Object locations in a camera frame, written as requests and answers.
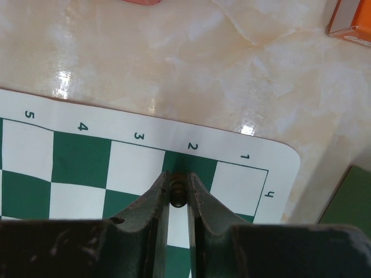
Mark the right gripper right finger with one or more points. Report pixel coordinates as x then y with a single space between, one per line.
222 244

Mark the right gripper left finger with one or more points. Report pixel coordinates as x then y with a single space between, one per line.
132 243

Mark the dark pawn h2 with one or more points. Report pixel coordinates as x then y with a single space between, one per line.
178 190

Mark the green white chess mat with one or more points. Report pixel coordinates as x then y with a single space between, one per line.
61 160

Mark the green piece tray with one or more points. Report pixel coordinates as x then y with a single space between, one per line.
350 203

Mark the red plastic shopping basket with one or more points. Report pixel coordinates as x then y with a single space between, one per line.
144 2

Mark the orange razor box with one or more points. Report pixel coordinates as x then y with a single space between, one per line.
350 21

